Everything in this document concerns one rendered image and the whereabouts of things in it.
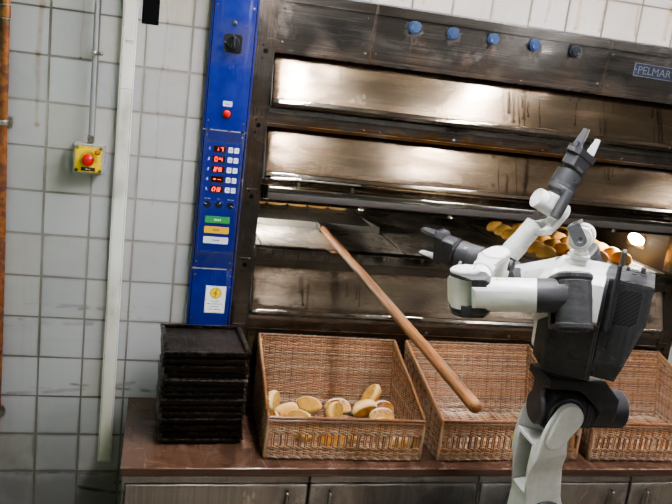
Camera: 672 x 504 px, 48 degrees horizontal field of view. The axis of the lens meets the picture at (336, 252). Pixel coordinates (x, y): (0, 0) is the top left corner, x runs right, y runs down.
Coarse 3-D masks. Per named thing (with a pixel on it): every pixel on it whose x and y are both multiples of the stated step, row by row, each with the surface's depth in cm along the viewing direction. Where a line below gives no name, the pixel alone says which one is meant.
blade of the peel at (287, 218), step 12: (264, 216) 340; (276, 216) 344; (288, 216) 347; (300, 216) 351; (312, 216) 354; (324, 216) 358; (336, 216) 362; (348, 216) 366; (360, 216) 370; (336, 228) 332; (348, 228) 333; (360, 228) 334; (372, 228) 335
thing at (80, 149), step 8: (80, 144) 253; (88, 144) 254; (96, 144) 256; (104, 144) 259; (80, 152) 253; (88, 152) 254; (104, 152) 255; (80, 160) 254; (96, 160) 255; (104, 160) 258; (80, 168) 254; (88, 168) 255; (96, 168) 255; (104, 168) 261
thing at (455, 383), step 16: (336, 240) 296; (368, 288) 243; (384, 304) 224; (400, 320) 209; (416, 336) 197; (432, 352) 186; (448, 368) 176; (448, 384) 172; (464, 384) 168; (464, 400) 163
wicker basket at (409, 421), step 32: (256, 352) 287; (288, 352) 290; (352, 352) 295; (384, 352) 297; (256, 384) 282; (288, 384) 289; (320, 384) 292; (352, 384) 295; (384, 384) 297; (256, 416) 274; (288, 416) 247; (320, 416) 284; (352, 416) 286; (416, 416) 267; (288, 448) 250; (320, 448) 252; (352, 448) 254; (384, 448) 257; (416, 448) 259
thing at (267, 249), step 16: (256, 256) 282; (272, 256) 284; (288, 256) 285; (304, 256) 286; (320, 256) 288; (336, 256) 289; (352, 256) 290; (368, 256) 292; (384, 256) 293; (400, 256) 296; (416, 256) 300
